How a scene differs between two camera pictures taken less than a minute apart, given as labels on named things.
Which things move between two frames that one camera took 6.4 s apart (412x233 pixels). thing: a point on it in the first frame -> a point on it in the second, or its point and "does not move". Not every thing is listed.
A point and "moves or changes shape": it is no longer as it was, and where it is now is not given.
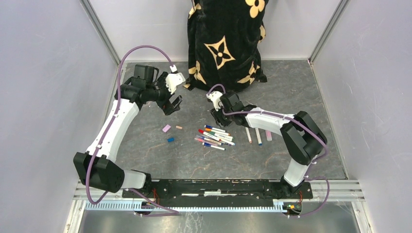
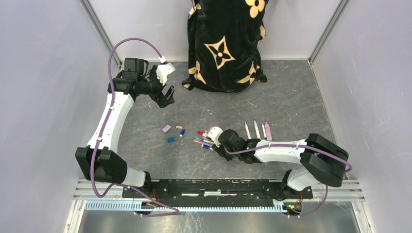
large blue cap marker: x=258 y=137 does not move
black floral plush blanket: x=223 y=39 does not move
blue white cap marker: x=216 y=129 moves or changes shape
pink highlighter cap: x=166 y=128 does not move
